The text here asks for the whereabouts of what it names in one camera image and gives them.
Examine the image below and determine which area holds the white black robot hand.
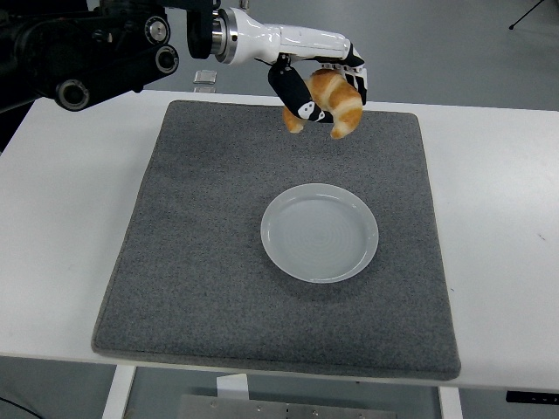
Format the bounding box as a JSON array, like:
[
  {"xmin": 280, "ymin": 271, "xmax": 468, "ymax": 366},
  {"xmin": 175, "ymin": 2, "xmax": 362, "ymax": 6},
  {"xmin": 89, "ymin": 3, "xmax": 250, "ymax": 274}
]
[{"xmin": 230, "ymin": 5, "xmax": 371, "ymax": 124}]

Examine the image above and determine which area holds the golden brown croissant bread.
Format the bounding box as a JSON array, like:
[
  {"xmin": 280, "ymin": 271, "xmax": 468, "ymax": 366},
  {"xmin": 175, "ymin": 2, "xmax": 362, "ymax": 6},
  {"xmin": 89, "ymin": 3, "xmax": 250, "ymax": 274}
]
[{"xmin": 282, "ymin": 68, "xmax": 365, "ymax": 141}]

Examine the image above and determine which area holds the round white plate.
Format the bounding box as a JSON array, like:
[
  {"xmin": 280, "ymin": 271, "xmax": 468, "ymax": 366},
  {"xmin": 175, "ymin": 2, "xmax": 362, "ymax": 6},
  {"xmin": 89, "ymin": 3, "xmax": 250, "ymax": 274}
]
[{"xmin": 260, "ymin": 182, "xmax": 380, "ymax": 284}]

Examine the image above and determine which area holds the grey metal plate with screws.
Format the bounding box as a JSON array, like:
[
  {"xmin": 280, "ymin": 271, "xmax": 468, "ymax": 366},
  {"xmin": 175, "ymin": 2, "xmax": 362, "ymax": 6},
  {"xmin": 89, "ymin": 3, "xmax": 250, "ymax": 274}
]
[{"xmin": 176, "ymin": 393, "xmax": 397, "ymax": 419}]

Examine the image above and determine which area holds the black tripod leg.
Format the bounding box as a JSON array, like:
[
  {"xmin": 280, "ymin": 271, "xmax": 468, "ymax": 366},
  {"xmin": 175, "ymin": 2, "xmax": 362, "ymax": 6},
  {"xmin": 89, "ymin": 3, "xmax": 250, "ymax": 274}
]
[{"xmin": 507, "ymin": 0, "xmax": 548, "ymax": 31}]

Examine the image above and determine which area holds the grey felt mat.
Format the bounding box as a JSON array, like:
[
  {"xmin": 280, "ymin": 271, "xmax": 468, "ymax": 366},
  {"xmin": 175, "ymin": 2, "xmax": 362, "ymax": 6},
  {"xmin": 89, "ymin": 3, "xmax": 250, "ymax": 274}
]
[{"xmin": 90, "ymin": 100, "xmax": 463, "ymax": 381}]

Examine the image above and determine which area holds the black panel behind table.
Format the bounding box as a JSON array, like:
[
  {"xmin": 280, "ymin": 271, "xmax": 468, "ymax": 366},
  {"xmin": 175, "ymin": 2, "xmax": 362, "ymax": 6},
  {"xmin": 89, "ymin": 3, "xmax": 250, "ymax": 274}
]
[{"xmin": 0, "ymin": 102, "xmax": 38, "ymax": 155}]

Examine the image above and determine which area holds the white table leg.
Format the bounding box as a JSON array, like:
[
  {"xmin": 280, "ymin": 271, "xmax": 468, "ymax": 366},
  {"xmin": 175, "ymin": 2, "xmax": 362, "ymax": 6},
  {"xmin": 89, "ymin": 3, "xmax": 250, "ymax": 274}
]
[
  {"xmin": 101, "ymin": 364, "xmax": 137, "ymax": 419},
  {"xmin": 438, "ymin": 386, "xmax": 464, "ymax": 419}
]

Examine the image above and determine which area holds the black table control panel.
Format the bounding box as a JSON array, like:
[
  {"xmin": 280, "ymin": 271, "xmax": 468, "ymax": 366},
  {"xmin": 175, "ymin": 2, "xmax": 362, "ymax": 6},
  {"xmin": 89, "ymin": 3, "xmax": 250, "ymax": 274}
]
[{"xmin": 506, "ymin": 390, "xmax": 559, "ymax": 405}]

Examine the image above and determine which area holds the thin black floor cable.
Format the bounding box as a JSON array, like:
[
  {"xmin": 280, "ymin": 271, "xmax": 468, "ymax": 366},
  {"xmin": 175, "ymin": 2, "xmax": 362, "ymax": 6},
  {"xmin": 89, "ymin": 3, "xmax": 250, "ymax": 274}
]
[{"xmin": 0, "ymin": 395, "xmax": 41, "ymax": 419}]

